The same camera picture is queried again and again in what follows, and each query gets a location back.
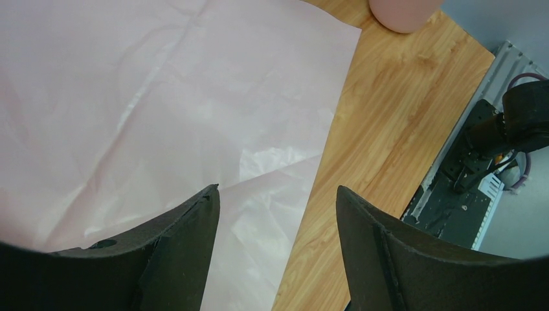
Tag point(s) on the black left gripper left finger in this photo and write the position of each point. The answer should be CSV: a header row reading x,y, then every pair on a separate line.
x,y
161,264

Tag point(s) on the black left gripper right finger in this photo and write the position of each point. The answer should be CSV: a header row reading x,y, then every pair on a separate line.
x,y
391,265

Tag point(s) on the purple wrapping paper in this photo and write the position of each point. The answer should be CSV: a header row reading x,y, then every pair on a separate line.
x,y
115,112

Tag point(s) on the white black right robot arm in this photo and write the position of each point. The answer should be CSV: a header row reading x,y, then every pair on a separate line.
x,y
521,126

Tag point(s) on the pink cylindrical vase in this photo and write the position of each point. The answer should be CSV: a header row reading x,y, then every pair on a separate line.
x,y
404,16

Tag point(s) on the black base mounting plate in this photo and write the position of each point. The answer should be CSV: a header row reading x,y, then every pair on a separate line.
x,y
446,205

